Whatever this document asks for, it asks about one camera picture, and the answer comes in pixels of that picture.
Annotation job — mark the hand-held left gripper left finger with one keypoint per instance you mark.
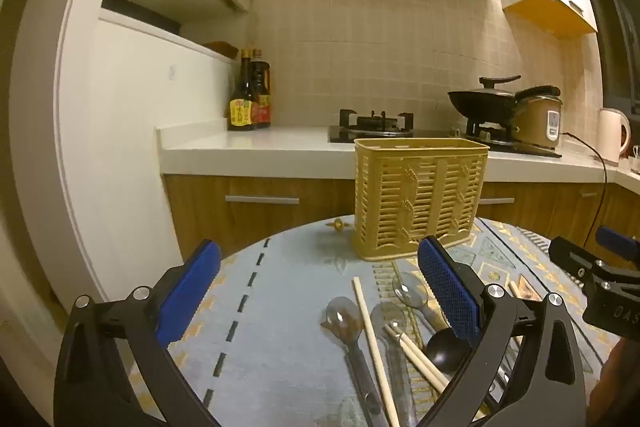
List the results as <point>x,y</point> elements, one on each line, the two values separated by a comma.
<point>192,292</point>

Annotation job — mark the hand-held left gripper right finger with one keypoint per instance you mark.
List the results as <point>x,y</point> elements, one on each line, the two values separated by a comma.
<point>452,292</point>

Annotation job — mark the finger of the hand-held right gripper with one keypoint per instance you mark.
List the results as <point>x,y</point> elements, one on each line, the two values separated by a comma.
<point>620,242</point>
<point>572,257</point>

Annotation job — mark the black spoon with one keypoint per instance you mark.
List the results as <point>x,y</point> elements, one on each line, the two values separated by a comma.
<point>447,349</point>

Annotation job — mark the yellow plastic utensil basket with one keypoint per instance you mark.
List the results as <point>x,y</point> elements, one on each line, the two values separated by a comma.
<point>400,197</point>

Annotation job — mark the person's right forearm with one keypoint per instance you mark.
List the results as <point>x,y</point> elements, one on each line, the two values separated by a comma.
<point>620,382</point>

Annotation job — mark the blue patterned tablecloth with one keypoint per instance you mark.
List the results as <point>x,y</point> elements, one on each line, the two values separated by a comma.
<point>285,307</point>

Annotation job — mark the white electric kettle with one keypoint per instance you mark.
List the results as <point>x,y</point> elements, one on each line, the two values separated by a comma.
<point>612,137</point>

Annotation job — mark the golden rice cooker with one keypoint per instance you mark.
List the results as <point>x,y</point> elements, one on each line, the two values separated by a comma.
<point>540,122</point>

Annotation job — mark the black wok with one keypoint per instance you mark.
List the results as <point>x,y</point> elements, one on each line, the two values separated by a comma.
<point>480,107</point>

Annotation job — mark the black gas cooktop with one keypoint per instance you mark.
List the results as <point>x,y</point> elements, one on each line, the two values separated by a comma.
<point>375,124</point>

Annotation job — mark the dark soy sauce bottle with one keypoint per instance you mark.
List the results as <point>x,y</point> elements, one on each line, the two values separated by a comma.
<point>262,97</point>
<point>241,107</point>

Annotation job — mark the black wok lid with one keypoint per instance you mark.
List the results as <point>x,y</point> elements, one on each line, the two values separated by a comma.
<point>492,83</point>

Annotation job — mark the dark window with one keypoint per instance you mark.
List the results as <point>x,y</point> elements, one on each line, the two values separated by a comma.
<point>620,47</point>

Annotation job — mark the white and orange wall cabinet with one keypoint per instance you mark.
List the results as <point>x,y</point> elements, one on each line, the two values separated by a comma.
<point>550,7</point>

